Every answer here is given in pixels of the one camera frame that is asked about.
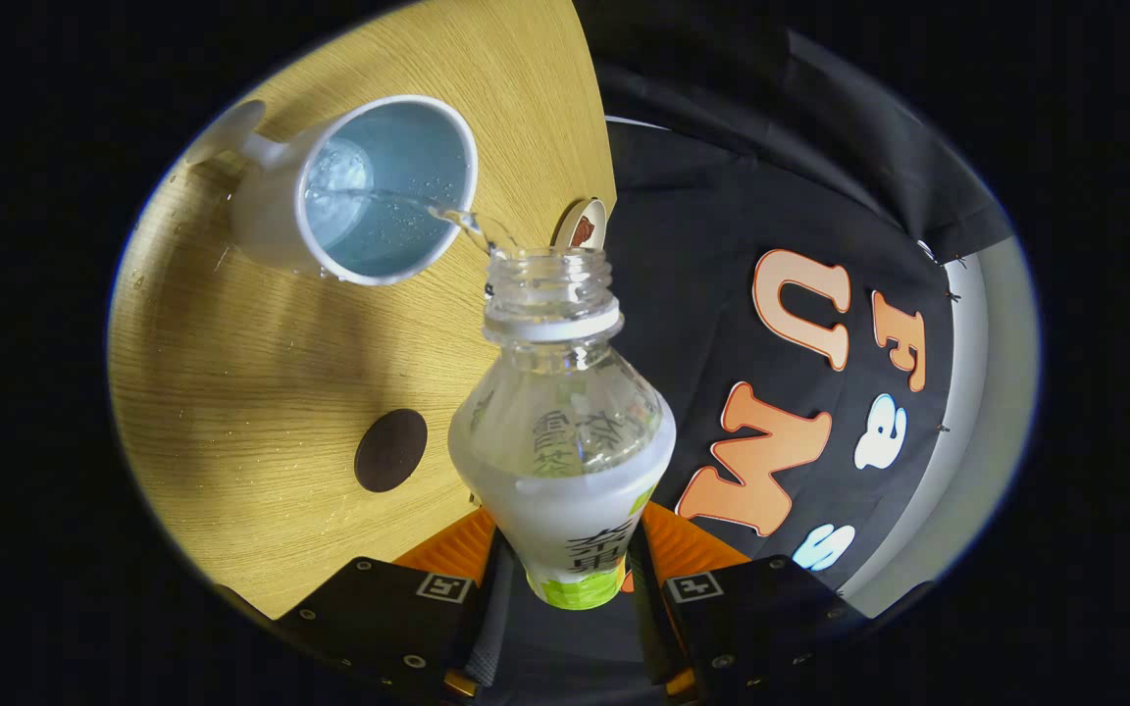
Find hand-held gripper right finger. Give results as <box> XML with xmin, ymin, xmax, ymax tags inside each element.
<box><xmin>627</xmin><ymin>500</ymin><xmax>870</xmax><ymax>705</ymax></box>

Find clear plastic juice bottle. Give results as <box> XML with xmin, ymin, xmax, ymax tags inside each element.
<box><xmin>447</xmin><ymin>245</ymin><xmax>677</xmax><ymax>611</ymax></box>

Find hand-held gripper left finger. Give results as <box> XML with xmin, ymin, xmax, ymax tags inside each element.
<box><xmin>274</xmin><ymin>506</ymin><xmax>517</xmax><ymax>702</ymax></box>

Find wooden table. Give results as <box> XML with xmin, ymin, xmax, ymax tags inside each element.
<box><xmin>106</xmin><ymin>0</ymin><xmax>617</xmax><ymax>621</ymax></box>

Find white oval plate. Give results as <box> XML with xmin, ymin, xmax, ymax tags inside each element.
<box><xmin>551</xmin><ymin>197</ymin><xmax>609</xmax><ymax>250</ymax></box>

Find white cup with handle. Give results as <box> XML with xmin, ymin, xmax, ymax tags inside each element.
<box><xmin>184</xmin><ymin>94</ymin><xmax>480</xmax><ymax>287</ymax></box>

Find dark brown round coaster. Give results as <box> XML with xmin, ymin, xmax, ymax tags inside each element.
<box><xmin>354</xmin><ymin>408</ymin><xmax>429</xmax><ymax>493</ymax></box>

